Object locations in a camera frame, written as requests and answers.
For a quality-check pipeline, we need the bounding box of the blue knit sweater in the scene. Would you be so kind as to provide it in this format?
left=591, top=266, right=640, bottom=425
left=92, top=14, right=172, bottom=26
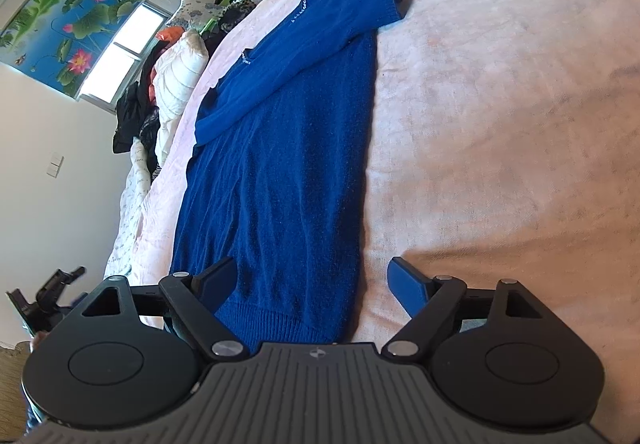
left=171, top=0, right=401, bottom=349

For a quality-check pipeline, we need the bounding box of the pink floral bed sheet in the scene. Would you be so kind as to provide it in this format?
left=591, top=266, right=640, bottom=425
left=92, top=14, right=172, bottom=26
left=130, top=0, right=639, bottom=443

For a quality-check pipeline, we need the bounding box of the black garment by window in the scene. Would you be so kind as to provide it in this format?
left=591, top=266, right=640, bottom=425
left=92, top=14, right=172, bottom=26
left=112, top=42, right=166, bottom=173

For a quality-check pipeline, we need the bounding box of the white quilted duvet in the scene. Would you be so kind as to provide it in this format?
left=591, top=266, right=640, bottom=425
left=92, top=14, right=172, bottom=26
left=104, top=30, right=209, bottom=277

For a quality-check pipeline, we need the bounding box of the window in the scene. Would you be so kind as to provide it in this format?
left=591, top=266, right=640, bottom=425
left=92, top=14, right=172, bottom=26
left=79, top=2, right=169, bottom=111

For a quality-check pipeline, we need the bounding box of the orange garment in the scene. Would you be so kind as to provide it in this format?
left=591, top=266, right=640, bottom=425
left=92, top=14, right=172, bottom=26
left=155, top=26, right=184, bottom=43

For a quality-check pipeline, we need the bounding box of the lotus flower roller blind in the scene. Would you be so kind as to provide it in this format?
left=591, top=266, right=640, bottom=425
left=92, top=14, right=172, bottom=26
left=1, top=0, right=144, bottom=98

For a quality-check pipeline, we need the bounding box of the floral pillow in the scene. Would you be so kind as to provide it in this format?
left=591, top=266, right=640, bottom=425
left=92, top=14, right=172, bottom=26
left=167, top=0, right=224, bottom=31

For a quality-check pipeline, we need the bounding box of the leopard print garment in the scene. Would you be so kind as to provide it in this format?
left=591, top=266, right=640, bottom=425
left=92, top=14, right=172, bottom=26
left=201, top=0, right=257, bottom=54

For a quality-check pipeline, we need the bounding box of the white wall switch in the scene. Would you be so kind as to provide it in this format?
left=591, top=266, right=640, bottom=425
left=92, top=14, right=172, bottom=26
left=47, top=152, right=64, bottom=178

